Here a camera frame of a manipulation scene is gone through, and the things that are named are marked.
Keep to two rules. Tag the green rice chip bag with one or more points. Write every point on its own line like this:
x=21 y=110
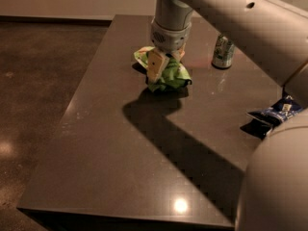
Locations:
x=174 y=77

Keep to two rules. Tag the green white soda can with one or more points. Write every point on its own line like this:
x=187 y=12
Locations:
x=223 y=52

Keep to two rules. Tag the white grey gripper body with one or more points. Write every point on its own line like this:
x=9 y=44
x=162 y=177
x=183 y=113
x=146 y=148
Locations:
x=169 y=38

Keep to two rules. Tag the blue chip bag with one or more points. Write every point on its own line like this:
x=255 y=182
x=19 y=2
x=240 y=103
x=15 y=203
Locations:
x=279 y=112

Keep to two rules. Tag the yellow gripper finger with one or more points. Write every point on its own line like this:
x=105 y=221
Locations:
x=179 y=54
x=156 y=64

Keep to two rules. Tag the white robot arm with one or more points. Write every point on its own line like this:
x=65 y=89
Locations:
x=274 y=35

